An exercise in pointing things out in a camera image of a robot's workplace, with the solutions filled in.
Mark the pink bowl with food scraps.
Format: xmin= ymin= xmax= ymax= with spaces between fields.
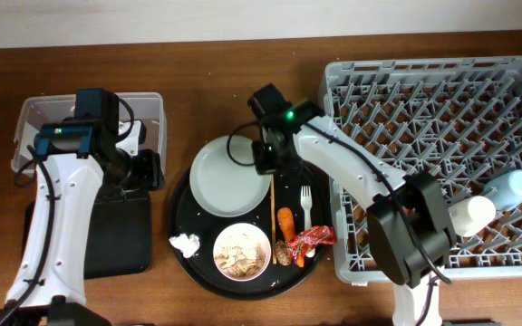
xmin=212 ymin=223 xmax=272 ymax=282

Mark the wooden chopstick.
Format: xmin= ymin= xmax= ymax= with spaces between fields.
xmin=270 ymin=175 xmax=277 ymax=264

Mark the grey dishwasher rack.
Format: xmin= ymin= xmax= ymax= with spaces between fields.
xmin=319 ymin=56 xmax=522 ymax=280

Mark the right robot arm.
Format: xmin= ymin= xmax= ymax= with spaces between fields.
xmin=247 ymin=83 xmax=456 ymax=325

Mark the white plastic fork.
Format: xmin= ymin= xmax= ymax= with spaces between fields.
xmin=300 ymin=185 xmax=315 ymax=259

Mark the clear plastic bin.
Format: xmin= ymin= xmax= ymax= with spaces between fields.
xmin=11 ymin=92 xmax=167 ymax=173

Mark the grey round plate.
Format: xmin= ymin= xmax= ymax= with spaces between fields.
xmin=189 ymin=135 xmax=271 ymax=217

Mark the white tissue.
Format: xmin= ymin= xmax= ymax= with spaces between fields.
xmin=169 ymin=234 xmax=200 ymax=258

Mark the white paper cup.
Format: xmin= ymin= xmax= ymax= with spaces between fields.
xmin=449 ymin=196 xmax=497 ymax=237

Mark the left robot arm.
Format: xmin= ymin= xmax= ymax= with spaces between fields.
xmin=0 ymin=88 xmax=167 ymax=325

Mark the black rectangular tray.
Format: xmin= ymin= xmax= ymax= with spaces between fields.
xmin=20 ymin=187 xmax=153 ymax=281

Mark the orange carrot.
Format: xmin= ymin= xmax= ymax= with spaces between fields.
xmin=277 ymin=207 xmax=305 ymax=267

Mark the round black serving tray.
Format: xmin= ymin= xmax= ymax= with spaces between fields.
xmin=168 ymin=163 xmax=332 ymax=300

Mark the brown cookie piece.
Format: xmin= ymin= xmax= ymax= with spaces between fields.
xmin=275 ymin=240 xmax=292 ymax=266

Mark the red snack wrapper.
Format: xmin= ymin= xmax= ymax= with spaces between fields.
xmin=285 ymin=225 xmax=337 ymax=267

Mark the light blue cup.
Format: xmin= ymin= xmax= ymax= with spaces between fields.
xmin=484 ymin=169 xmax=522 ymax=211

